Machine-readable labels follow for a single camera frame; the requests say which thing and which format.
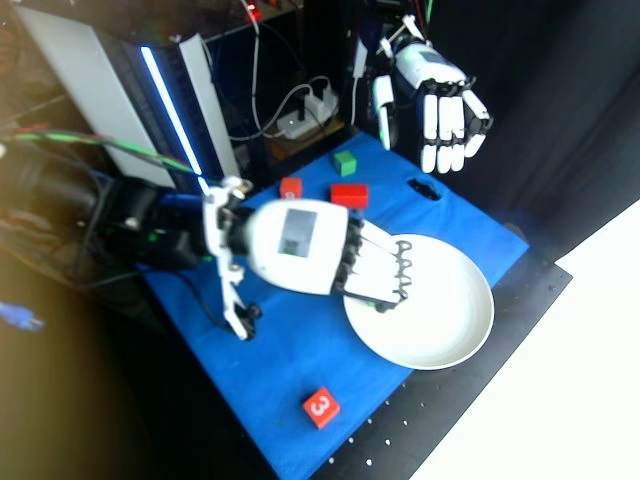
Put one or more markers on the blue foam mat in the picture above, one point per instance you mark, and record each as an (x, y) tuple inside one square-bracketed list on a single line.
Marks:
[(300, 350)]

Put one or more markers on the red cube with number three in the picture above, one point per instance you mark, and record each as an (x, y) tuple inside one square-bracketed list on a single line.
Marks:
[(321, 407)]

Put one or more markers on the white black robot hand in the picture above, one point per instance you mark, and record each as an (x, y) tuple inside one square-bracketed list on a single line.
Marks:
[(430, 65), (300, 250)]

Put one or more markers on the red rectangular block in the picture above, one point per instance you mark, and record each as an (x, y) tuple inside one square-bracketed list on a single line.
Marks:
[(350, 196)]

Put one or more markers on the white round plate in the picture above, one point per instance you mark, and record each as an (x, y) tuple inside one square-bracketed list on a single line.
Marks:
[(440, 310)]

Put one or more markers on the white hanging adapter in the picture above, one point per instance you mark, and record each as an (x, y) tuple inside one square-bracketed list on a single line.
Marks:
[(358, 60)]

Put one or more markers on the black backdrop curtain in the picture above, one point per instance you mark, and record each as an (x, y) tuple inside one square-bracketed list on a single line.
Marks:
[(550, 100)]

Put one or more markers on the green cube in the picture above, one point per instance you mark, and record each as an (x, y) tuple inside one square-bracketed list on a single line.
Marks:
[(345, 163)]

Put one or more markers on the small red cube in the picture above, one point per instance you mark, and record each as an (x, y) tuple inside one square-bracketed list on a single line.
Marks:
[(291, 188)]

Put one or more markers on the dark equipment shelf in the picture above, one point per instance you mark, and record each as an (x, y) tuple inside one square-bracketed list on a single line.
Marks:
[(280, 50)]

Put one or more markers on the white power strip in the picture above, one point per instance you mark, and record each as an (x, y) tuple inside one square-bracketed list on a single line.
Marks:
[(310, 117)]

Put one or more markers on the small black object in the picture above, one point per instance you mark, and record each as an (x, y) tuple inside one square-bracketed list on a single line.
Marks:
[(424, 189)]

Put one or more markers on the computer tower with blue light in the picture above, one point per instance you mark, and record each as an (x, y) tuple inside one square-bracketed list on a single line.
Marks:
[(100, 90)]

